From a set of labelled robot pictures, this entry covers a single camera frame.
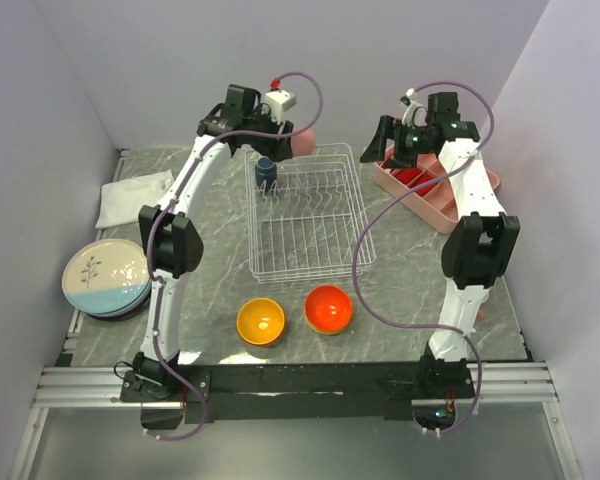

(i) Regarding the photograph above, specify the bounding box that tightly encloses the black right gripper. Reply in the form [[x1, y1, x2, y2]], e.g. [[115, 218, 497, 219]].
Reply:
[[358, 116, 432, 171]]

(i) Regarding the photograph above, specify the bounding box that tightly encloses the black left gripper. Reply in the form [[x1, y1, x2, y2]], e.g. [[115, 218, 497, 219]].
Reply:
[[244, 105, 294, 163]]

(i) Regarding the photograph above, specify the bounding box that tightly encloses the dark blue ceramic mug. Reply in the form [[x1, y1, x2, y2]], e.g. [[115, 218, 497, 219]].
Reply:
[[254, 157, 278, 193]]

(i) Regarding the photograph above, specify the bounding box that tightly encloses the pink plastic cup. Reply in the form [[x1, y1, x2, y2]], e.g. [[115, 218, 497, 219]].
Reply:
[[290, 129, 316, 157]]

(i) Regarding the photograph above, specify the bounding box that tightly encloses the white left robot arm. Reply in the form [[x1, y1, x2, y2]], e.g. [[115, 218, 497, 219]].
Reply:
[[133, 78, 296, 402]]

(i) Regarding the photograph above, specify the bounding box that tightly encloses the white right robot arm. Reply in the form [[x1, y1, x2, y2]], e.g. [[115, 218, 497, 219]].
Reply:
[[361, 90, 520, 362]]

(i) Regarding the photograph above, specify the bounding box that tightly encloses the red cloth item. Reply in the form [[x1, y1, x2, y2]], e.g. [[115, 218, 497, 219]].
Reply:
[[390, 168, 435, 197]]

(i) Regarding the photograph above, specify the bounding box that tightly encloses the pink compartment organizer tray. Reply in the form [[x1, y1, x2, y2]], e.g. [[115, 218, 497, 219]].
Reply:
[[374, 140, 506, 234]]

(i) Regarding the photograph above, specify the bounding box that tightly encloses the red-orange bowl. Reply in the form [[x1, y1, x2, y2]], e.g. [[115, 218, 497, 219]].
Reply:
[[304, 285, 354, 335]]

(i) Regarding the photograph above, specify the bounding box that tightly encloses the white folded cloth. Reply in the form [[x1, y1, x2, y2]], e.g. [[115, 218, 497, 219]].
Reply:
[[95, 171, 174, 230]]

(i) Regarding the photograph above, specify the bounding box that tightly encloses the orange-yellow bowl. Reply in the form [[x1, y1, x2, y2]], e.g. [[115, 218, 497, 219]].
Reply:
[[236, 298, 286, 347]]

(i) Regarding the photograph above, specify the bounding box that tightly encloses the cream and blue plate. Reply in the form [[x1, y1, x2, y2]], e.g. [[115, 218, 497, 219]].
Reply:
[[61, 239, 151, 318]]

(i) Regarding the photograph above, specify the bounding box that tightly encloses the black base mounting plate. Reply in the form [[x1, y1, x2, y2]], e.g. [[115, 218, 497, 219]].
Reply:
[[120, 358, 477, 423]]

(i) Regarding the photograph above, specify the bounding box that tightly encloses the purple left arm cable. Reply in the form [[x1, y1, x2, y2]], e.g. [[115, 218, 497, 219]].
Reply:
[[147, 72, 325, 442]]

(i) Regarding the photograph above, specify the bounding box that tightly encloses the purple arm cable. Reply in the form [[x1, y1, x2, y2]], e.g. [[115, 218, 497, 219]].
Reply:
[[147, 72, 325, 442], [350, 82, 497, 435]]

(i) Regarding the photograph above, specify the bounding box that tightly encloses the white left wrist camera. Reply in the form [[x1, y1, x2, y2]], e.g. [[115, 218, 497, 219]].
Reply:
[[263, 90, 297, 124]]

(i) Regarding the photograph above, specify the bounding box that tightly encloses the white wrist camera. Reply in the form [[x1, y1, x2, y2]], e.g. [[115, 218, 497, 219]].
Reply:
[[401, 88, 427, 127], [263, 90, 297, 124]]

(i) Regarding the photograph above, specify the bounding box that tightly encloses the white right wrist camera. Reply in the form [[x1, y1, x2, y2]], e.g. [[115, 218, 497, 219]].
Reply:
[[401, 88, 427, 127]]

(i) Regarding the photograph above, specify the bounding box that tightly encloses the white wire dish rack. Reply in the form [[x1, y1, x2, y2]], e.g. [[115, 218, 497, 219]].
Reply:
[[245, 143, 376, 283]]

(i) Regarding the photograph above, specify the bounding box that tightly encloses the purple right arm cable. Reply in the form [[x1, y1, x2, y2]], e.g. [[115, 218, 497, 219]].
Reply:
[[350, 82, 497, 435]]

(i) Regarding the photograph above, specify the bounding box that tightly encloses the aluminium rail frame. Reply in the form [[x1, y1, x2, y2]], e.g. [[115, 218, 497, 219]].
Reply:
[[13, 287, 582, 479]]

